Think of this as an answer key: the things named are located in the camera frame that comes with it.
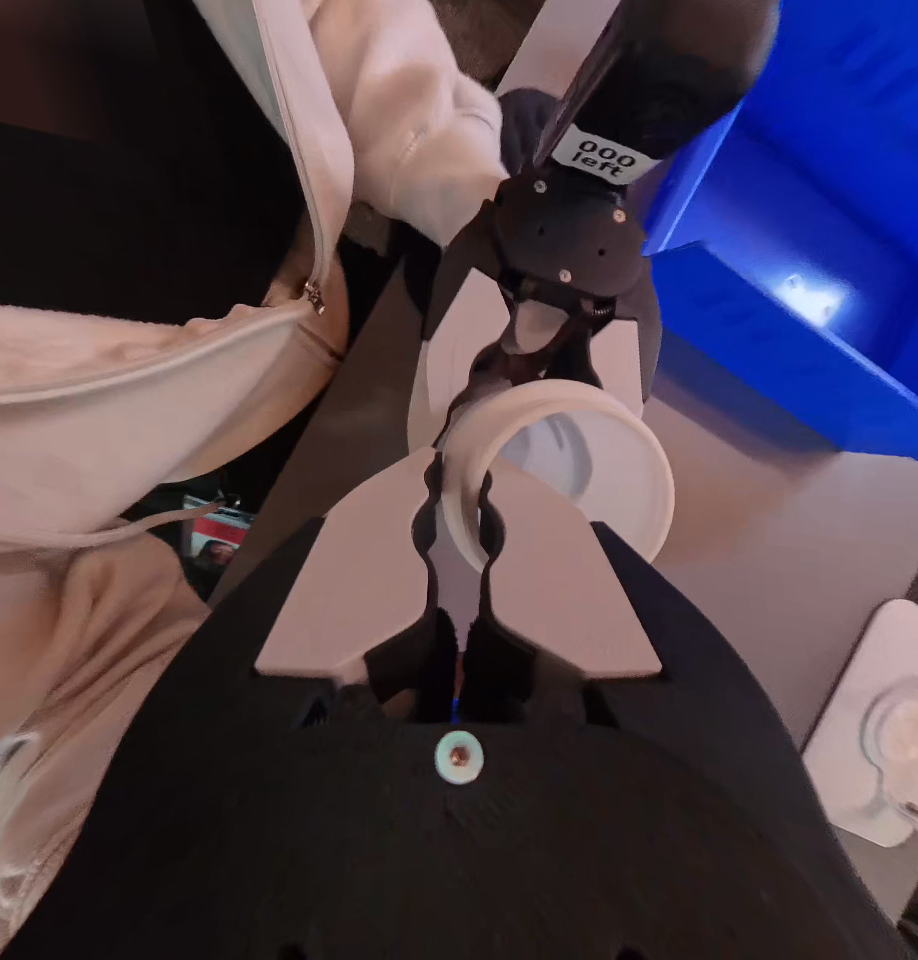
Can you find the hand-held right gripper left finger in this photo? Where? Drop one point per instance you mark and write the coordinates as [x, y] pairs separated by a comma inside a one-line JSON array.
[[346, 585]]

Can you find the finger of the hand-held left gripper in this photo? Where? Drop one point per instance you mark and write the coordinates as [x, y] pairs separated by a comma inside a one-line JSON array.
[[620, 360], [447, 375]]

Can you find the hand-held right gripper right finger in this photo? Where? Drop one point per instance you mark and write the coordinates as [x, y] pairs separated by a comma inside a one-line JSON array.
[[571, 592]]

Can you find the white plastic bottle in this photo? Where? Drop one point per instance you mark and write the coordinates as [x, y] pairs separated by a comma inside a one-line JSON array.
[[639, 480]]

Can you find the blue plastic bin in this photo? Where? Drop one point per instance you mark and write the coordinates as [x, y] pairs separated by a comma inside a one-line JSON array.
[[804, 225]]

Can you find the person's left forearm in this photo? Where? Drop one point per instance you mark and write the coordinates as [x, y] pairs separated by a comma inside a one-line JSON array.
[[406, 112]]

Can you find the person's left hand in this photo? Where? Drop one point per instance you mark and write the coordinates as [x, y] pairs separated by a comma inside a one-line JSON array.
[[530, 326]]

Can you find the person's black shirt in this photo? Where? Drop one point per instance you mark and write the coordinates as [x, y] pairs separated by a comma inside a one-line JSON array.
[[128, 187]]

